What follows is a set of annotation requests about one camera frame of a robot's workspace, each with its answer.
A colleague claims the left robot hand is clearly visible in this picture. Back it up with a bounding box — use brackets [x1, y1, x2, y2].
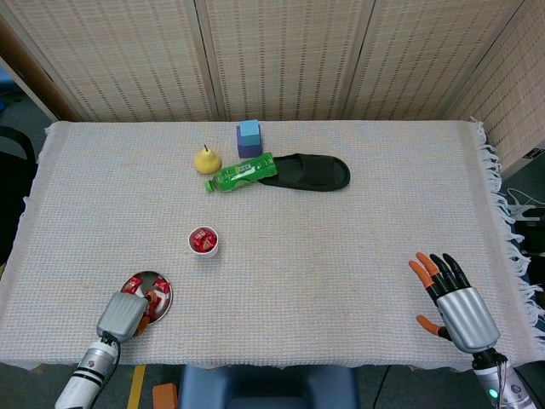
[95, 291, 159, 344]

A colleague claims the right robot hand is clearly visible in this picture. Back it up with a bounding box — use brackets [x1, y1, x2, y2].
[408, 251, 501, 354]

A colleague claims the red candy heap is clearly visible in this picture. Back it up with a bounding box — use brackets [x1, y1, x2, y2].
[122, 275, 170, 319]

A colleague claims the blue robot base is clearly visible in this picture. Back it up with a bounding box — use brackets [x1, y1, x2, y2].
[178, 364, 361, 409]

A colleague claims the white paper cup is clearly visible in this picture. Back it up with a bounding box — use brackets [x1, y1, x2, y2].
[187, 225, 221, 258]

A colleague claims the round metal plate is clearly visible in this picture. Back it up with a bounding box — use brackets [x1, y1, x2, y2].
[121, 271, 175, 323]

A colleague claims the orange block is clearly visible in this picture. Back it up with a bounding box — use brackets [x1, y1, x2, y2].
[152, 382, 179, 409]

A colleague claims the black box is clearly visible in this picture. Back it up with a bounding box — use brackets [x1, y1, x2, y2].
[513, 219, 545, 257]

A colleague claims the white woven tablecloth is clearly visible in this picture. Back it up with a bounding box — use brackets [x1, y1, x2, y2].
[0, 117, 545, 371]

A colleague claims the black chair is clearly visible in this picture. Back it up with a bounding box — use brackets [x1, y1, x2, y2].
[0, 125, 38, 266]

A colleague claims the yellow pear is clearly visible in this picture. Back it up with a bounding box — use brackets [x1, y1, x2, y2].
[194, 144, 223, 176]

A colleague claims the green plastic bottle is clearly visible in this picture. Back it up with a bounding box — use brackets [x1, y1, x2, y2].
[204, 152, 279, 193]

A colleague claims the black slipper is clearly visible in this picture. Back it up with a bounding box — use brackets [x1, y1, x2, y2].
[255, 153, 352, 193]

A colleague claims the purple foam cube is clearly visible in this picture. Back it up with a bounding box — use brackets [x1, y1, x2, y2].
[236, 124, 263, 159]

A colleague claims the light blue foam cube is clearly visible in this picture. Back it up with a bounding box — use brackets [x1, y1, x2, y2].
[238, 119, 261, 147]

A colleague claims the woven folding screen panel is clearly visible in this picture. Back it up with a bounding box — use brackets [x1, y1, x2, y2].
[194, 0, 376, 122]
[0, 0, 219, 124]
[343, 0, 525, 121]
[446, 0, 545, 172]

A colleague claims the brown wooden board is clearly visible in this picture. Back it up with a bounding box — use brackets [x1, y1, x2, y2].
[0, 16, 83, 124]

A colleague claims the white cable bundle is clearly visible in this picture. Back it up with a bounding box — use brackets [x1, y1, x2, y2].
[504, 187, 545, 222]

